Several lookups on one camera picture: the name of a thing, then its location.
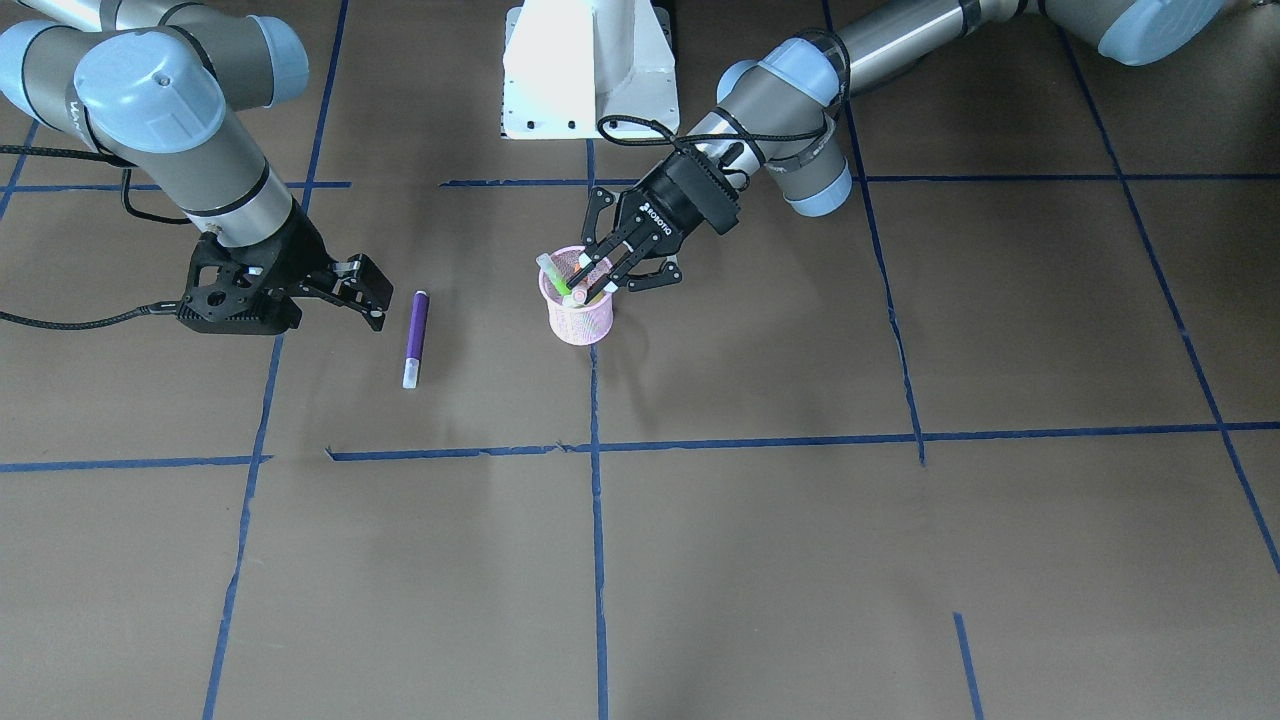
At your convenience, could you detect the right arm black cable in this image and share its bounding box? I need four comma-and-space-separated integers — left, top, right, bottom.
0, 143, 201, 331

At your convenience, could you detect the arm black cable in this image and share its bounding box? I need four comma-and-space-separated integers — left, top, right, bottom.
0, 143, 201, 331
596, 29, 851, 151

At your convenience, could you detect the purple highlighter pen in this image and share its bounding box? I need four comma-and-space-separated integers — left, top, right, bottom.
401, 290, 430, 389

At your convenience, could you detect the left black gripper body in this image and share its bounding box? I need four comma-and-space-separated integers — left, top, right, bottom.
620, 150, 740, 260

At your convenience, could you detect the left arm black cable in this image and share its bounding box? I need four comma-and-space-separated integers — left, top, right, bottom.
596, 29, 851, 151

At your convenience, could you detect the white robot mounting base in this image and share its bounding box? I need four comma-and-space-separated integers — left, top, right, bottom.
500, 1, 681, 141

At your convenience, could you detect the pink mesh pen holder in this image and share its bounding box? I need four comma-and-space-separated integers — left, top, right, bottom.
538, 245, 614, 346

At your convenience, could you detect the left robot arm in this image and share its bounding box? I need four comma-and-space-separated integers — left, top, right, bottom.
564, 1, 1226, 304

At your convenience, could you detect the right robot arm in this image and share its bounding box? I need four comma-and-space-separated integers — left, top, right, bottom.
1, 1, 394, 334

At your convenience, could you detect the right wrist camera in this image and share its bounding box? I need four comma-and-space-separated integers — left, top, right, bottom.
175, 258, 302, 336

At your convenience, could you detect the green highlighter pen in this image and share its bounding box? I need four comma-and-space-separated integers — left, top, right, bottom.
536, 252, 573, 297

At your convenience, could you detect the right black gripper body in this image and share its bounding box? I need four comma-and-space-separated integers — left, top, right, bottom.
195, 205, 332, 297

